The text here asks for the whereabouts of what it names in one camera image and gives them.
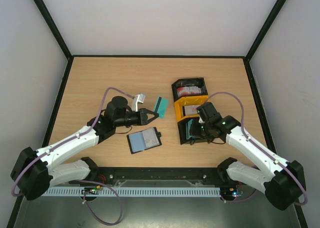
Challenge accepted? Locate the black leather card holder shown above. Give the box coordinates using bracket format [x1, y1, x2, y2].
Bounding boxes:
[126, 127, 162, 154]

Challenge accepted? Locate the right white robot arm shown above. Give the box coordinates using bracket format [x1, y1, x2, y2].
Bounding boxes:
[190, 102, 306, 211]

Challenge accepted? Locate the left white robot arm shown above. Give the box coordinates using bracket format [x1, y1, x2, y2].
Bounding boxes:
[10, 95, 159, 201]

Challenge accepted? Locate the black bin with teal cards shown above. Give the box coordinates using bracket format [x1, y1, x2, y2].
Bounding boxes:
[177, 117, 200, 146]

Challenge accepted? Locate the teal card stack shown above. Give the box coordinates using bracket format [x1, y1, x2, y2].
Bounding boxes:
[186, 119, 194, 140]

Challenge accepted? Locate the white patterned card stack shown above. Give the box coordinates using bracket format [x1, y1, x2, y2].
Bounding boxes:
[182, 104, 200, 116]

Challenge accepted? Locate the red dotted card stack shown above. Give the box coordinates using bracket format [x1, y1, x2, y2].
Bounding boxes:
[177, 86, 202, 97]

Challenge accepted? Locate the black bin with red cards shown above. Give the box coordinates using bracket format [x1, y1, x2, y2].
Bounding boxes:
[171, 77, 208, 101]

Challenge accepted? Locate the yellow bin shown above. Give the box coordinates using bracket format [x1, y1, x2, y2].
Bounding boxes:
[174, 95, 209, 122]

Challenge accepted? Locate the black aluminium frame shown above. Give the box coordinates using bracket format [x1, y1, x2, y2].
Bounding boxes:
[5, 0, 308, 228]

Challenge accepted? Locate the light blue cable duct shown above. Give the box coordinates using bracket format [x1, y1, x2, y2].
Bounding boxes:
[43, 186, 221, 198]

